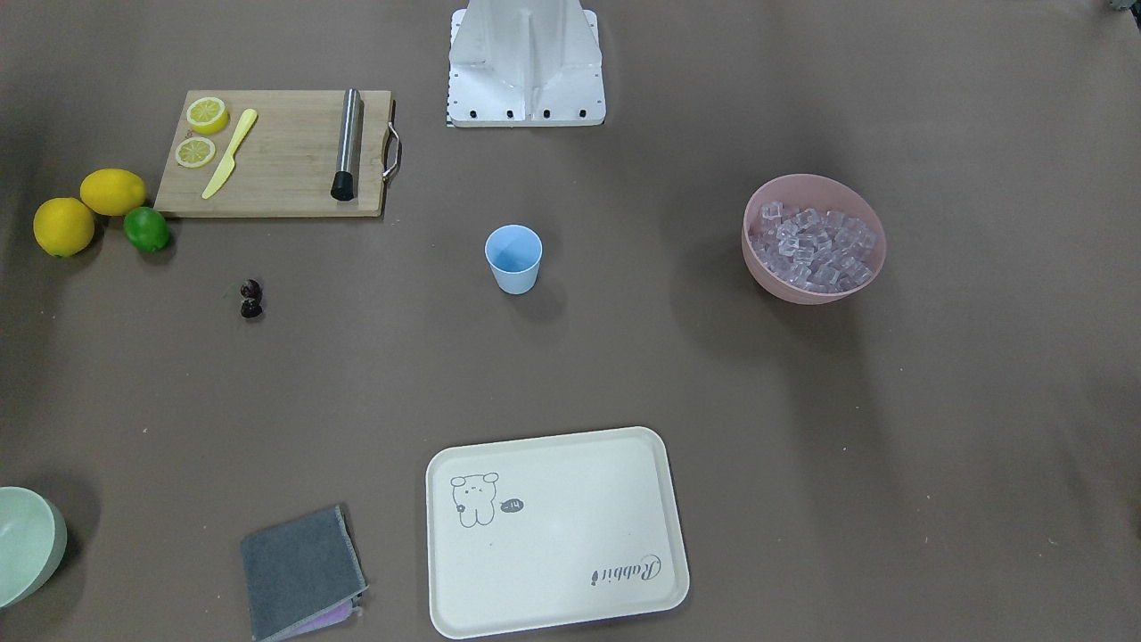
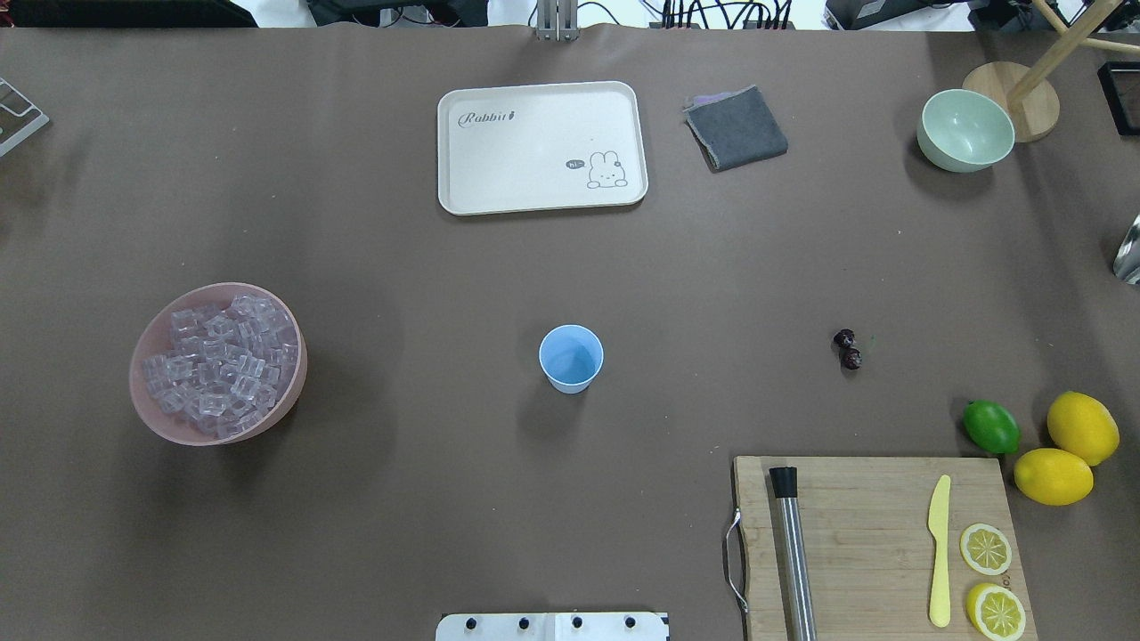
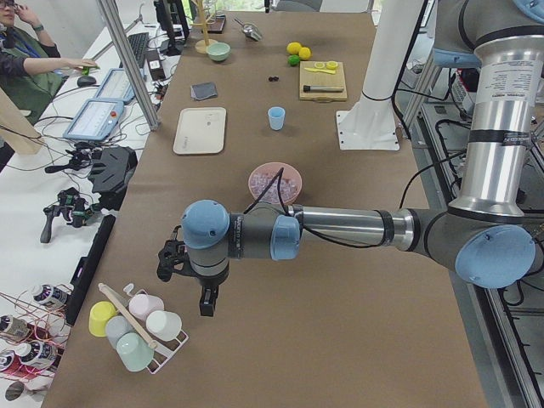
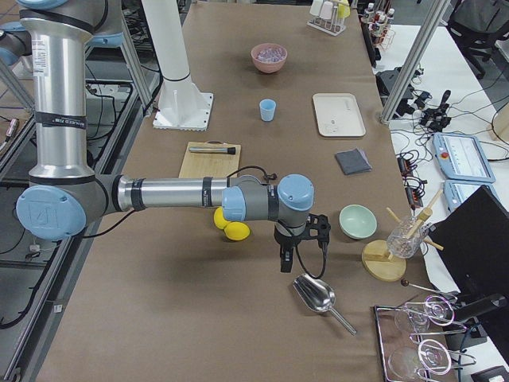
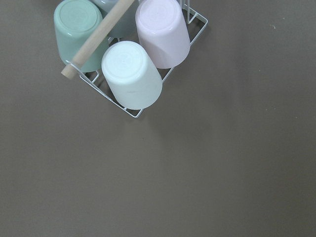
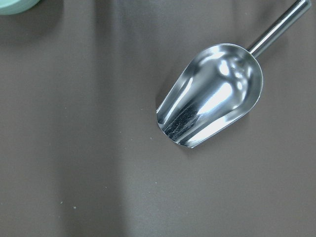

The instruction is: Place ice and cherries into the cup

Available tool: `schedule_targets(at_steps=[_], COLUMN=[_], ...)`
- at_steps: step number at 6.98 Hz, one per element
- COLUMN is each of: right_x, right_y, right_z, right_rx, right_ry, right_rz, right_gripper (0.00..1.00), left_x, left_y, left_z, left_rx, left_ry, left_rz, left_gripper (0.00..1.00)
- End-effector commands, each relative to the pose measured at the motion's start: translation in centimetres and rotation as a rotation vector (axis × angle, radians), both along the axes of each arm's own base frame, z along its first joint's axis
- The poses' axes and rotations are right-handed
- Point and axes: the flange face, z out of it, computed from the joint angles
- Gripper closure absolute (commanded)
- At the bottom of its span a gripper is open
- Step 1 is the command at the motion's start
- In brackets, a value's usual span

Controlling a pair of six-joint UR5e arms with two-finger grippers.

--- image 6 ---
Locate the mint green bowl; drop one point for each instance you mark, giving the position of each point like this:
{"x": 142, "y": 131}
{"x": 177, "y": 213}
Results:
{"x": 10, "y": 7}

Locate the metal ice scoop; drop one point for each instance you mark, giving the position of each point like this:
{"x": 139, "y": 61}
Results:
{"x": 219, "y": 86}

